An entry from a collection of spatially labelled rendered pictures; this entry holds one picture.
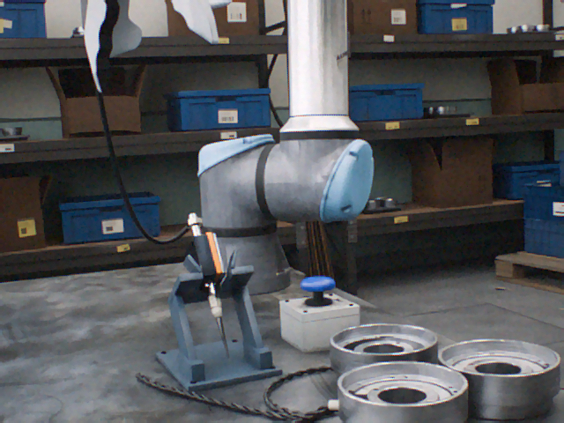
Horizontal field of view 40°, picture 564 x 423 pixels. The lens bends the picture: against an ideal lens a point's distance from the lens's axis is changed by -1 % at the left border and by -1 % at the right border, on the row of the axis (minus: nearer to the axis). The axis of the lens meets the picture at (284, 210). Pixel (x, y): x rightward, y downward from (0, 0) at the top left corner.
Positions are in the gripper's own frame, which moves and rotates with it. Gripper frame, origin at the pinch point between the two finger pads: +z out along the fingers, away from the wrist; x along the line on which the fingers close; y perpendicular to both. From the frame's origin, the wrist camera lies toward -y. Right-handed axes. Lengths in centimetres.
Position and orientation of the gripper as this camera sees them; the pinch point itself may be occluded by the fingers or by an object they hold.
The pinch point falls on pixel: (148, 72)
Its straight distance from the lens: 67.9
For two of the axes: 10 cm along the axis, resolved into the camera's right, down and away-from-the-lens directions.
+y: 6.3, -1.4, 7.6
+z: 2.1, 9.8, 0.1
